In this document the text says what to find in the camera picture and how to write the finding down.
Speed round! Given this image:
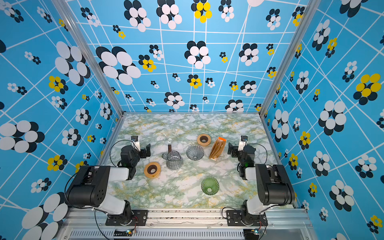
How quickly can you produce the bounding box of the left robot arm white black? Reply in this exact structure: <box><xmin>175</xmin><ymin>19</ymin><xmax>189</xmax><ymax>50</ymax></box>
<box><xmin>65</xmin><ymin>144</ymin><xmax>151</xmax><ymax>227</ymax></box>

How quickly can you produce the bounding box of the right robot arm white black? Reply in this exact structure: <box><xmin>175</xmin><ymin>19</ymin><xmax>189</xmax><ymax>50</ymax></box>
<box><xmin>226</xmin><ymin>142</ymin><xmax>295</xmax><ymax>227</ymax></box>

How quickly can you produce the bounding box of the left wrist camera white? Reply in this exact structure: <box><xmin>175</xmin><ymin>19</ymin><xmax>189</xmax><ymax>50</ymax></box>
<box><xmin>131</xmin><ymin>136</ymin><xmax>141</xmax><ymax>152</ymax></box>

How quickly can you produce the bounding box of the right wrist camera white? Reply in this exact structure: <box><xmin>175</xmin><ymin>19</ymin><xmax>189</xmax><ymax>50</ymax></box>
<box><xmin>238</xmin><ymin>136</ymin><xmax>248</xmax><ymax>151</ymax></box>

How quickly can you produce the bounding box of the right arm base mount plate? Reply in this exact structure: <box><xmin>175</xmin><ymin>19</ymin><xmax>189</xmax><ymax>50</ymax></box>
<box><xmin>225</xmin><ymin>210</ymin><xmax>268</xmax><ymax>228</ymax></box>

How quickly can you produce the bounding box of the grey ribbed glass carafe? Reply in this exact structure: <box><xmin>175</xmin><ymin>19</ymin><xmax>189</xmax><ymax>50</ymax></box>
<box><xmin>162</xmin><ymin>151</ymin><xmax>184</xmax><ymax>171</ymax></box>

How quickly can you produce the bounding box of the green glass dripper cone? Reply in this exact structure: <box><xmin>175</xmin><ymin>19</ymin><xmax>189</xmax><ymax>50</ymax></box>
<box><xmin>201</xmin><ymin>177</ymin><xmax>220</xmax><ymax>196</ymax></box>

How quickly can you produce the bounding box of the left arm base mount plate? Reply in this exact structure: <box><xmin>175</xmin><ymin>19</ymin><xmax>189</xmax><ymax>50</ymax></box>
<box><xmin>105</xmin><ymin>210</ymin><xmax>149</xmax><ymax>227</ymax></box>

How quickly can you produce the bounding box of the grey glass dripper cone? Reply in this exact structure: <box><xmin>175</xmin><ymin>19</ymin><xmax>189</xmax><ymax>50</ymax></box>
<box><xmin>186</xmin><ymin>145</ymin><xmax>205</xmax><ymax>161</ymax></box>

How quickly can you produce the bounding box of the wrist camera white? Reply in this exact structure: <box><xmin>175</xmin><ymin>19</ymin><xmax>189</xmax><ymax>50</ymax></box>
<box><xmin>238</xmin><ymin>136</ymin><xmax>248</xmax><ymax>151</ymax></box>
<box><xmin>131</xmin><ymin>136</ymin><xmax>141</xmax><ymax>152</ymax></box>

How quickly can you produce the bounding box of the aluminium front rail frame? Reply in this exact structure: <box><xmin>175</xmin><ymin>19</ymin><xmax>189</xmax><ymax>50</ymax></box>
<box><xmin>57</xmin><ymin>209</ymin><xmax>318</xmax><ymax>240</ymax></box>

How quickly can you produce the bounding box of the wooden ring dripper holder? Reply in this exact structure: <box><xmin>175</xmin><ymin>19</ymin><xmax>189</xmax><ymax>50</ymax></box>
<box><xmin>144</xmin><ymin>162</ymin><xmax>161</xmax><ymax>179</ymax></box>

